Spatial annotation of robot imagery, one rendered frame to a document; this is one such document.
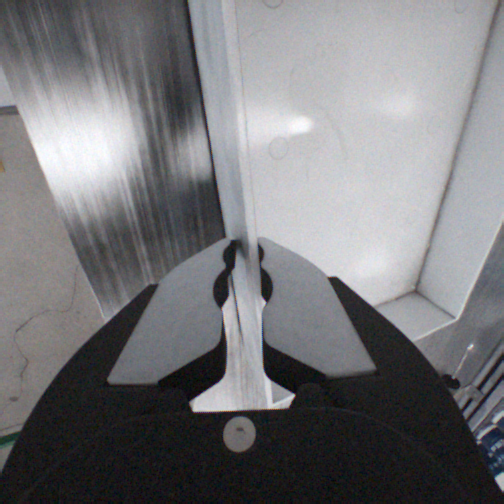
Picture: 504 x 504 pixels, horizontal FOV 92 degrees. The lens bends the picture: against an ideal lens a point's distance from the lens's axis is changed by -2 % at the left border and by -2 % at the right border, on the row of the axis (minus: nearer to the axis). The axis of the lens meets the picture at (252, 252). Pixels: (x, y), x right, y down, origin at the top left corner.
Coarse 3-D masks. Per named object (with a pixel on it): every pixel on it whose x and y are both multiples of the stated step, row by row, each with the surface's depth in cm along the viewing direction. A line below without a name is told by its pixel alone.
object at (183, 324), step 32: (192, 256) 11; (224, 256) 11; (160, 288) 9; (192, 288) 9; (224, 288) 10; (160, 320) 8; (192, 320) 8; (128, 352) 7; (160, 352) 7; (192, 352) 7; (224, 352) 7; (128, 384) 6; (160, 384) 6; (192, 384) 7
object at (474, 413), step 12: (492, 360) 47; (480, 372) 50; (492, 372) 48; (480, 384) 50; (492, 384) 48; (468, 396) 53; (492, 396) 48; (468, 408) 53; (480, 408) 51; (492, 408) 49; (468, 420) 54; (480, 420) 51
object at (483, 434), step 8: (488, 424) 54; (480, 432) 54; (488, 432) 53; (496, 432) 53; (480, 440) 55; (488, 440) 53; (496, 440) 52; (488, 448) 53; (496, 448) 51; (496, 456) 52
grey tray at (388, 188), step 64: (192, 0) 10; (256, 0) 11; (320, 0) 12; (384, 0) 13; (448, 0) 14; (256, 64) 12; (320, 64) 13; (384, 64) 14; (448, 64) 16; (256, 128) 13; (320, 128) 15; (384, 128) 16; (448, 128) 18; (256, 192) 15; (320, 192) 17; (384, 192) 19; (448, 192) 21; (256, 256) 12; (320, 256) 19; (384, 256) 22; (448, 256) 22; (256, 320) 14; (448, 320) 23
